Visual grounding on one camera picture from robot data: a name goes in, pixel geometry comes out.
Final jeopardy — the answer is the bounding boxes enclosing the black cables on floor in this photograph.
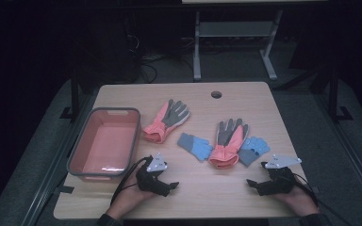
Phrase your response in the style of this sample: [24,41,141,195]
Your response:
[136,51,199,85]

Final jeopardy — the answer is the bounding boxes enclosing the grey metal stand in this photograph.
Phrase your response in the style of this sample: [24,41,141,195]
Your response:
[192,8,285,83]

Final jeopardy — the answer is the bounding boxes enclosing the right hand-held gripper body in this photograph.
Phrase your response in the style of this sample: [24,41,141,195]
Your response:
[260,153,303,196]

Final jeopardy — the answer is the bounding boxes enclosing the left hand-held gripper black cable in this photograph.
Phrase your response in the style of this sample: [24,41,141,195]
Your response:
[109,155,152,205]

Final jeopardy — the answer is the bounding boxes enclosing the hand-held gripper black cable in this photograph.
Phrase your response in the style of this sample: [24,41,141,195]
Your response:
[109,155,152,205]
[284,172,354,226]

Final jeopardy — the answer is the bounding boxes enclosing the person's left hand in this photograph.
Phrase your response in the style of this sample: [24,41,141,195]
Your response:
[105,175,158,221]

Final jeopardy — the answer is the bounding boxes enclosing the right hand-held gripper black cable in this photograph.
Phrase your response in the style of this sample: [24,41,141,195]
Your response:
[284,172,354,226]

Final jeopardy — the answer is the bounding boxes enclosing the metal floor rail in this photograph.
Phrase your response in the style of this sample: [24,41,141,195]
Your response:
[312,92,362,218]
[20,92,99,226]

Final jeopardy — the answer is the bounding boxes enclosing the pink and grey glove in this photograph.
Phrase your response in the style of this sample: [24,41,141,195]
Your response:
[207,118,251,170]
[142,98,191,145]

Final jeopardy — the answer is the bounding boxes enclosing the blue and grey knit glove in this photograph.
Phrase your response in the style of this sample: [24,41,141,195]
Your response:
[176,132,214,162]
[238,135,272,168]

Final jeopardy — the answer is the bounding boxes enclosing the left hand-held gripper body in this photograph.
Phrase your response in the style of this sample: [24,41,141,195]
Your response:
[135,153,172,198]

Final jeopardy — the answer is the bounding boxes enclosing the black upright post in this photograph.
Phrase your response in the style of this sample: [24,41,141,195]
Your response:
[327,60,341,124]
[70,67,81,122]

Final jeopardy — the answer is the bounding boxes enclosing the person's right hand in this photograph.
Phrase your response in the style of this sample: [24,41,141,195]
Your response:
[271,185,321,218]

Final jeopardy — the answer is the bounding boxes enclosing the pink basket with grey rim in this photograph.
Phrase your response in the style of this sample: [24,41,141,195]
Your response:
[66,106,142,184]

